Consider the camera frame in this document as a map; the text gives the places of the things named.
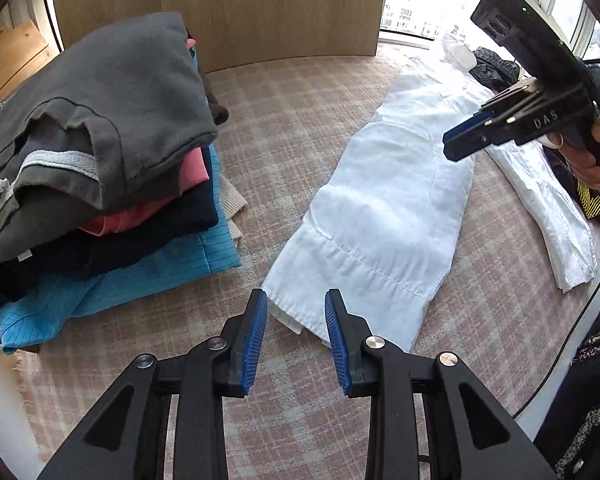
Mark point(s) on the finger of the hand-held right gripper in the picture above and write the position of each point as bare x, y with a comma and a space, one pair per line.
467, 127
470, 147

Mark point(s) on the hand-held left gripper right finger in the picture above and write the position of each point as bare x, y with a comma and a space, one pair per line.
337, 345

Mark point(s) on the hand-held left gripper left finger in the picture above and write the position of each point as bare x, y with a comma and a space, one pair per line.
252, 340

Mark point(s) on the white shirt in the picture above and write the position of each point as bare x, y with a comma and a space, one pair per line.
395, 210

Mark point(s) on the person's right hand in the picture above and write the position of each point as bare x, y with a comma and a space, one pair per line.
587, 165

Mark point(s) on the white framed window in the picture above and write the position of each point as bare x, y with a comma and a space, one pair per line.
430, 0

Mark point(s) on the black yellow striped garment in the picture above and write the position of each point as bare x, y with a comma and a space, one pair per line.
592, 205

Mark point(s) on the folded beige garment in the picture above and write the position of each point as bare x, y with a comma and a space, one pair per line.
232, 200

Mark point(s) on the pink plaid blanket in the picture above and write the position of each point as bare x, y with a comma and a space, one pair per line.
290, 135

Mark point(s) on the folded pink garment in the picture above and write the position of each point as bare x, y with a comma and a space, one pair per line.
190, 170

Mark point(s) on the large light wooden board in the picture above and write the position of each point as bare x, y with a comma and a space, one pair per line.
260, 10

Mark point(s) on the person's dark tweed jacket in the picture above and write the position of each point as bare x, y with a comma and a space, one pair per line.
590, 385

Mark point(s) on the folded grey shirt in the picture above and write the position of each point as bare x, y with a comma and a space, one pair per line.
120, 100

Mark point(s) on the pine plank panel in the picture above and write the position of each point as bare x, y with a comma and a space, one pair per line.
10, 60

